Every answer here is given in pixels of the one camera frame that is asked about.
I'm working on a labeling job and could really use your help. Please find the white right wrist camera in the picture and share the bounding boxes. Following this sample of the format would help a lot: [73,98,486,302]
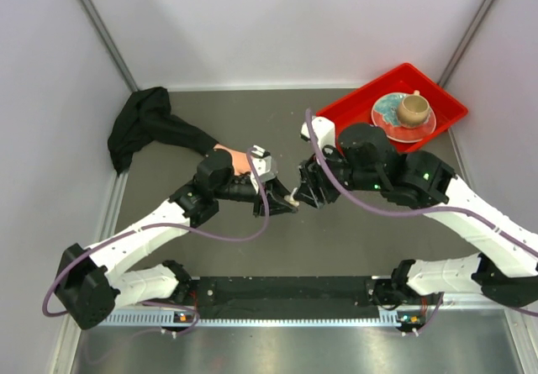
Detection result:
[311,117,335,150]

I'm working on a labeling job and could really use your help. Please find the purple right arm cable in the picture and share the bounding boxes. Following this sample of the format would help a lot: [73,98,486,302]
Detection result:
[304,108,538,336]

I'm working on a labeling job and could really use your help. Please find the red plastic tray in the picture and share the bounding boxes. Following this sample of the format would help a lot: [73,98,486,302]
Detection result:
[316,63,468,152]

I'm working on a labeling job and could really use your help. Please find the beige ceramic cup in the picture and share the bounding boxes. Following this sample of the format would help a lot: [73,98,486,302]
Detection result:
[396,90,430,129]

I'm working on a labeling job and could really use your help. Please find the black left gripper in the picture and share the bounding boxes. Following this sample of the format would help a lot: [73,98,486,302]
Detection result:
[214,176,298,218]

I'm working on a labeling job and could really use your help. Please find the mannequin hand with long nails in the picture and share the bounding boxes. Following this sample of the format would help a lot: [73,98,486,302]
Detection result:
[214,144,251,176]

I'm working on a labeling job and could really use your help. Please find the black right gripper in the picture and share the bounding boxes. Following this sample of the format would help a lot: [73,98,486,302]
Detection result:
[293,140,382,209]

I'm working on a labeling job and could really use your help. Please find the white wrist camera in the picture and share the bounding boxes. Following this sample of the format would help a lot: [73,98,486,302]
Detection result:
[249,145,277,187]
[311,117,335,150]

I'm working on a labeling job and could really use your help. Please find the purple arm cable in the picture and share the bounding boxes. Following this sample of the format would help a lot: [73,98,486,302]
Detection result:
[304,108,538,336]
[41,146,271,338]

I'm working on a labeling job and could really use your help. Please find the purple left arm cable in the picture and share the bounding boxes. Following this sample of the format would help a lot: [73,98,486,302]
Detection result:
[41,146,271,338]

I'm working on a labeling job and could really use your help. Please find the beige nail polish bottle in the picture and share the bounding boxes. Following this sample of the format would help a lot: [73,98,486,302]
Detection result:
[284,195,300,207]

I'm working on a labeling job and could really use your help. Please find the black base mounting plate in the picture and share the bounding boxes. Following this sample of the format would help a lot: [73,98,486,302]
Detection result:
[142,276,425,319]

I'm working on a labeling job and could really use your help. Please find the red and teal plate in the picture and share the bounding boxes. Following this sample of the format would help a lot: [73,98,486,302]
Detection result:
[371,92,437,144]

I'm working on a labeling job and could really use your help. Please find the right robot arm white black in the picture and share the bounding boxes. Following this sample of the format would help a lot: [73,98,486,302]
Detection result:
[294,118,537,308]

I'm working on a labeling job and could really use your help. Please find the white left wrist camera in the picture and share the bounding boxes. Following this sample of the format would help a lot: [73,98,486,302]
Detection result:
[249,145,277,187]

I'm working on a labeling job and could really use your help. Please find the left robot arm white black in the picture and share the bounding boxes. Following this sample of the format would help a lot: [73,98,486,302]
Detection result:
[47,146,298,330]

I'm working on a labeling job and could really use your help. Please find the black sleeve cloth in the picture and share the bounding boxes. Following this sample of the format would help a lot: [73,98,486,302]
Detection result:
[108,87,219,175]

